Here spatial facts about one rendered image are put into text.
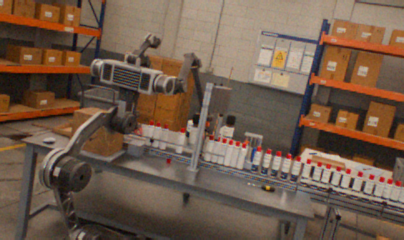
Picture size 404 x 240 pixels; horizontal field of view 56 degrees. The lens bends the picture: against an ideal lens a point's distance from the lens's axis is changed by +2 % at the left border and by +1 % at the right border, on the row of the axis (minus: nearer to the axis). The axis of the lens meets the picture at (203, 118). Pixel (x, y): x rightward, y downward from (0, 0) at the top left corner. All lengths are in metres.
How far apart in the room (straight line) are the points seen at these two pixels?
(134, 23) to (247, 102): 3.01
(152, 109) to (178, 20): 2.22
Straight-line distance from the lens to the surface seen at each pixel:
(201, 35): 7.80
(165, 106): 6.47
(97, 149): 2.81
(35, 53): 6.64
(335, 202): 2.99
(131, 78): 2.50
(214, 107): 2.73
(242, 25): 7.53
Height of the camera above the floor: 1.75
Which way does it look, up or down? 11 degrees down
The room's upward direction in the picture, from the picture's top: 11 degrees clockwise
